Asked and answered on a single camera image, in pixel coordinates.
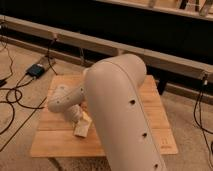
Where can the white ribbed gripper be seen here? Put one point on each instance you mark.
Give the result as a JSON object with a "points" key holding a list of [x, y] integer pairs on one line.
{"points": [[74, 114]]}

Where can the dark blue power adapter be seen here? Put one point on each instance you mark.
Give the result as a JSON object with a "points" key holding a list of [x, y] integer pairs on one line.
{"points": [[35, 71]]}

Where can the white sponge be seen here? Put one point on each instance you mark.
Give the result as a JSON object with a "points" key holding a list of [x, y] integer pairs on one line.
{"points": [[82, 128]]}

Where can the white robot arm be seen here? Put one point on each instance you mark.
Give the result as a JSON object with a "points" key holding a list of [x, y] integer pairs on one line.
{"points": [[111, 90]]}

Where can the long beige floor rail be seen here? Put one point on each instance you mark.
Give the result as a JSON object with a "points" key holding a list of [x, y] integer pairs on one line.
{"points": [[154, 59]]}

